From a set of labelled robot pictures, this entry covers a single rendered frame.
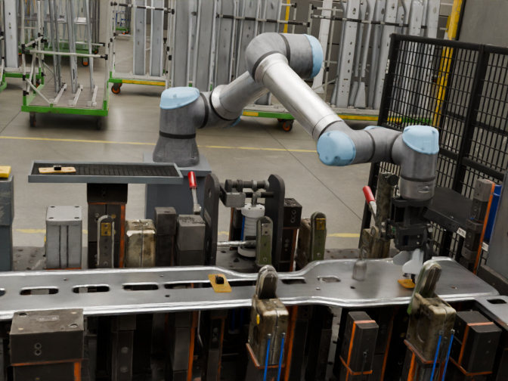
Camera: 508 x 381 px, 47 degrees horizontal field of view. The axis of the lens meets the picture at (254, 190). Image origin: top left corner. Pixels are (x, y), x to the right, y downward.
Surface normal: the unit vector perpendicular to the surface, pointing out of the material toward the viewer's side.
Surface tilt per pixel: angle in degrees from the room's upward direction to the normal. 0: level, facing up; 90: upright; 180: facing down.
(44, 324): 0
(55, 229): 90
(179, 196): 90
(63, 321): 0
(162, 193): 90
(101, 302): 0
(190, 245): 90
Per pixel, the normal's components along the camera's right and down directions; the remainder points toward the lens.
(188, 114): 0.59, 0.29
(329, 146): -0.80, 0.10
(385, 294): 0.09, -0.95
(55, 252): 0.27, 0.30
